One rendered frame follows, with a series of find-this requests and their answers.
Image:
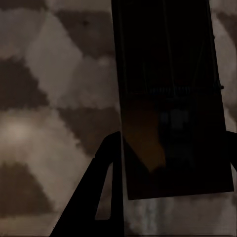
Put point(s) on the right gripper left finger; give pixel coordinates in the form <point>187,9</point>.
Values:
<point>78,217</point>

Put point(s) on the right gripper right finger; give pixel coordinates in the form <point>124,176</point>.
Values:
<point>232,148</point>

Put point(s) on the mousetrap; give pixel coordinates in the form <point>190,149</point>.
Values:
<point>173,126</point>

